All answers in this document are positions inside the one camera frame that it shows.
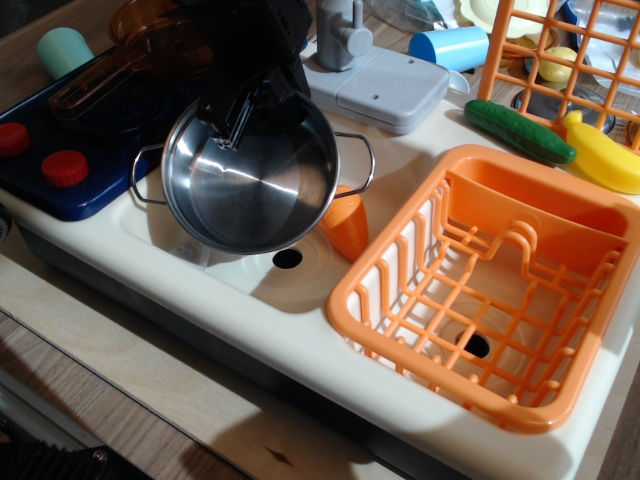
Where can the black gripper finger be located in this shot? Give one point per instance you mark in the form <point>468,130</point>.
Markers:
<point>230,127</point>

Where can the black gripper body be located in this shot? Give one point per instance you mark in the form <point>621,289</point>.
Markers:
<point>227,103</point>

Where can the stainless steel pan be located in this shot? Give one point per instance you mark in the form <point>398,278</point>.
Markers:
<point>262,195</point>

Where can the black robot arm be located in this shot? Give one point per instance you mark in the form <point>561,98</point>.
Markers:
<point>255,64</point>

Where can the orange plastic drying rack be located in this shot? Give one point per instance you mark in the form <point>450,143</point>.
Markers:
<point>493,286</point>

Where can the amber transparent saucepan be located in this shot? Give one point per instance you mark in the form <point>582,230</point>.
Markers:
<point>153,38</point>

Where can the orange toy carrot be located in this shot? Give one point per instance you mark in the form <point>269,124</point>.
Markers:
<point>345,225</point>

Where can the grey toy faucet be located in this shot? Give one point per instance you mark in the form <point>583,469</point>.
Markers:
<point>350,76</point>

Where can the red stove knob right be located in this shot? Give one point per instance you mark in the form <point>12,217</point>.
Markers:
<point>65,168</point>

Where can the red stove knob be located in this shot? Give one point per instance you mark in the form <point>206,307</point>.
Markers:
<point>65,168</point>
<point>14,139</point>

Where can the navy blue toy stove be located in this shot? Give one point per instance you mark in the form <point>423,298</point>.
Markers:
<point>137,113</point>

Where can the mint green cup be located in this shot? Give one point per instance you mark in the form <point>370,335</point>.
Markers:
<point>62,50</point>

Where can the red stove knob left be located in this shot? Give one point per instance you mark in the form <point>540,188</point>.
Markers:
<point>14,139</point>

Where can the blue plastic cup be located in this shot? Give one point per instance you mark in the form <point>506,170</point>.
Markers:
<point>459,49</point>

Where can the green toy cucumber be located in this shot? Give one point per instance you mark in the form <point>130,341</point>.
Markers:
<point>533,140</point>

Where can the yellow toy lemon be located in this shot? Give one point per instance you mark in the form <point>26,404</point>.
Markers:
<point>552,71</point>

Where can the orange grid basket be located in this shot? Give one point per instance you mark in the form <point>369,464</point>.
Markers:
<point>587,58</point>

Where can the yellow toy banana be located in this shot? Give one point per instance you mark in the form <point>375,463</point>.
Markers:
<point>600,157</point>

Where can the blue handled toy spatula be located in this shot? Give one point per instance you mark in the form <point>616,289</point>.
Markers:
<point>195,254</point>

